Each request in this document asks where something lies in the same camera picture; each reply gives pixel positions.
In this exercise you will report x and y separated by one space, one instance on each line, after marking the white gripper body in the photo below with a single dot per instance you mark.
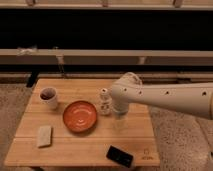
120 108

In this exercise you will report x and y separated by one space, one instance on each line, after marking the orange ceramic bowl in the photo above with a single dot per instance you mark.
80 116

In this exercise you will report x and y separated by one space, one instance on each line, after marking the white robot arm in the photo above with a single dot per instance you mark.
195 99

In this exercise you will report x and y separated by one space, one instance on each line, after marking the small white bottle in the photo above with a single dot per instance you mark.
105 99

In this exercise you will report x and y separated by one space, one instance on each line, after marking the black phone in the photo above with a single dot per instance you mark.
119 156

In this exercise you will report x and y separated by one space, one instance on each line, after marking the wooden table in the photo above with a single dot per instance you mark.
133 135

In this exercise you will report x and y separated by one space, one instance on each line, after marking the white cup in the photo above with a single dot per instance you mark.
48 96

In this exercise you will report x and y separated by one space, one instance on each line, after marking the beige sponge block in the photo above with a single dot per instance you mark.
44 136

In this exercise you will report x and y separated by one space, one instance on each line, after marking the grey horizontal rail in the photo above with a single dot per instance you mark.
106 57

